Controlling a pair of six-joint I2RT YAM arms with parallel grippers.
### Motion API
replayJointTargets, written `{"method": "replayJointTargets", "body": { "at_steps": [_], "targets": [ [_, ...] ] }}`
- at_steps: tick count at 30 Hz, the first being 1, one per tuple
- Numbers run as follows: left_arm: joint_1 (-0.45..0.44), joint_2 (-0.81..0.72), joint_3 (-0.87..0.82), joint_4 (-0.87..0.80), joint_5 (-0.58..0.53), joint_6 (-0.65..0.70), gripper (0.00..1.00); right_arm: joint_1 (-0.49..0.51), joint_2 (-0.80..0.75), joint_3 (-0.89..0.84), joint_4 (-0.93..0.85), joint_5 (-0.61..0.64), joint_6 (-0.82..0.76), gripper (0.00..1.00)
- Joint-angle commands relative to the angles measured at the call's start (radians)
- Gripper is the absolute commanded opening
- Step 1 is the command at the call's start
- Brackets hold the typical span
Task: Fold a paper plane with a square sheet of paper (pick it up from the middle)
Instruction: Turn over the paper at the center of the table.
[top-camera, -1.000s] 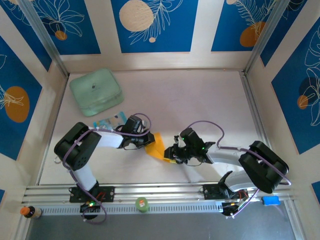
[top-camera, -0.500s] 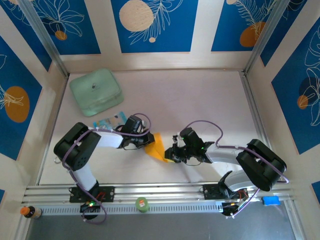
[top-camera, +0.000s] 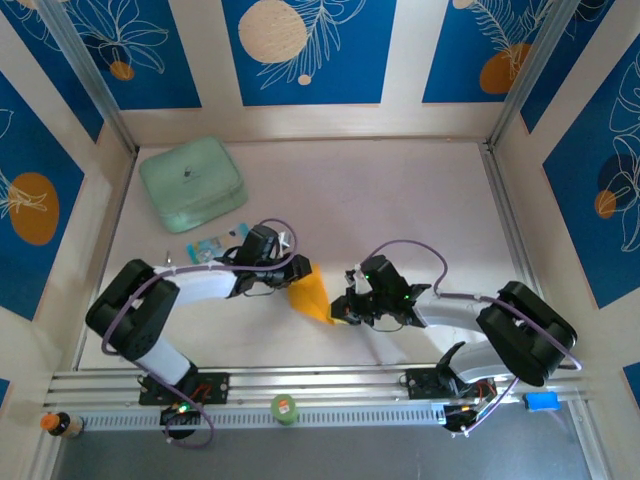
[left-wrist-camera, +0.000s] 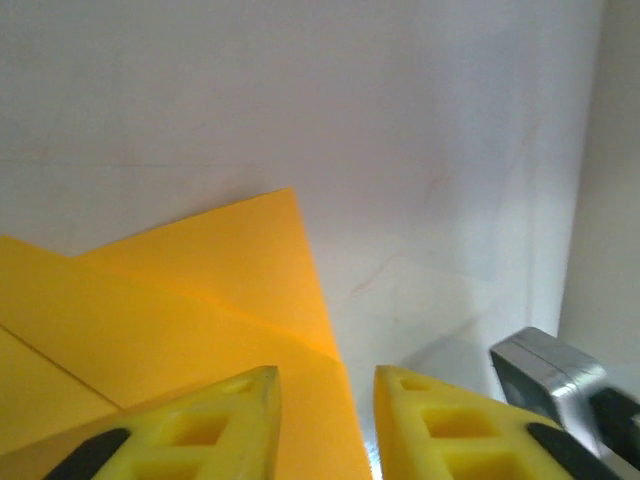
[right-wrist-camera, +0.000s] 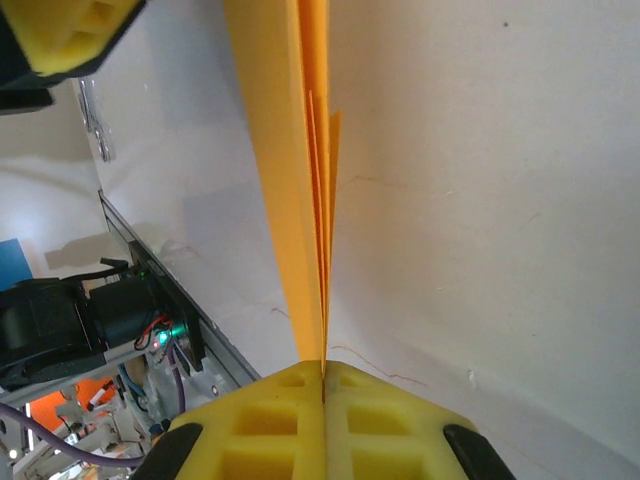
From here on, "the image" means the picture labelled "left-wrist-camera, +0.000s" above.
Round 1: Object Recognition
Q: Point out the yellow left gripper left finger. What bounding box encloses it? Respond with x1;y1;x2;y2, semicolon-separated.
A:
44;364;284;480

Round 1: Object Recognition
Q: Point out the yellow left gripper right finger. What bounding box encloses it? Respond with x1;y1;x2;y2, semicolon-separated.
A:
374;364;626;480

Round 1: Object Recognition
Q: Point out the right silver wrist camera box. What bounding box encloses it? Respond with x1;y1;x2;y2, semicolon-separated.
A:
489;327;614;459

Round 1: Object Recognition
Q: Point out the orange paper sheet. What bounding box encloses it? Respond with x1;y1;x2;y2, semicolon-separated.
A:
0;187;374;480

